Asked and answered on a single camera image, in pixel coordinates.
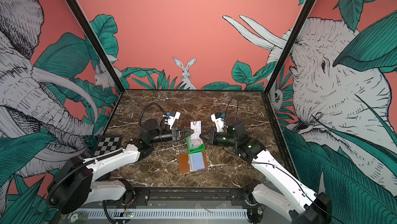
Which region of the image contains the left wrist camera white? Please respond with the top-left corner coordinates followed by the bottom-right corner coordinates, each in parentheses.
top-left (163, 111), bottom-right (181, 129)

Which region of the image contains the right black frame post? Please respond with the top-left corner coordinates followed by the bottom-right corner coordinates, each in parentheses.
top-left (264, 0), bottom-right (316, 95)

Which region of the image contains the left camera black cable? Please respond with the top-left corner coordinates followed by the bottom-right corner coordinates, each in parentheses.
top-left (138, 102), bottom-right (168, 128)

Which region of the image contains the camera black cable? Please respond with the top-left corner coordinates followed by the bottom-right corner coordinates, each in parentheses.
top-left (138, 102), bottom-right (168, 128)
top-left (224, 96), bottom-right (239, 124)

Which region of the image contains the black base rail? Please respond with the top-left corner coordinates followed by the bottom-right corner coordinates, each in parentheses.
top-left (102, 186), bottom-right (258, 207)

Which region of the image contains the black frame post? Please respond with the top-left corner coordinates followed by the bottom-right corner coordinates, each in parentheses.
top-left (264, 0), bottom-right (316, 95)
top-left (65, 0), bottom-right (125, 94)

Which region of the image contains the green plastic tray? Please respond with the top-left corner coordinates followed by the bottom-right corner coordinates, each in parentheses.
top-left (186, 133), bottom-right (205, 154)

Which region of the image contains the right camera black cable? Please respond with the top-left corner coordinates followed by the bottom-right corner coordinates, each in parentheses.
top-left (224, 96), bottom-right (239, 124)

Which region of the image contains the white slotted cable duct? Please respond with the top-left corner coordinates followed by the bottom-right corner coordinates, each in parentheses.
top-left (68, 208), bottom-right (249, 220)

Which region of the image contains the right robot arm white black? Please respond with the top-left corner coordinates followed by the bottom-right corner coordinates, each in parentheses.
top-left (200, 122), bottom-right (332, 224)

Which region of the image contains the stack of credit cards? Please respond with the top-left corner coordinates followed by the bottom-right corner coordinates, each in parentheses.
top-left (188, 138), bottom-right (203, 150)

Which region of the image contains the black white checkerboard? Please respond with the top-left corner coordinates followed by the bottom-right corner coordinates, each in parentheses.
top-left (93, 136), bottom-right (122, 157)

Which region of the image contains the brown leather card holder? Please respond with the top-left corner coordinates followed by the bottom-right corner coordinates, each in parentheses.
top-left (178, 151), bottom-right (208, 174)

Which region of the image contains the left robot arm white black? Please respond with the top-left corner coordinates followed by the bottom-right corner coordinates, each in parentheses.
top-left (46, 121), bottom-right (194, 214)

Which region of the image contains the left black frame post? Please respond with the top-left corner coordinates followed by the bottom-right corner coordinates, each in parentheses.
top-left (65, 0), bottom-right (125, 94)

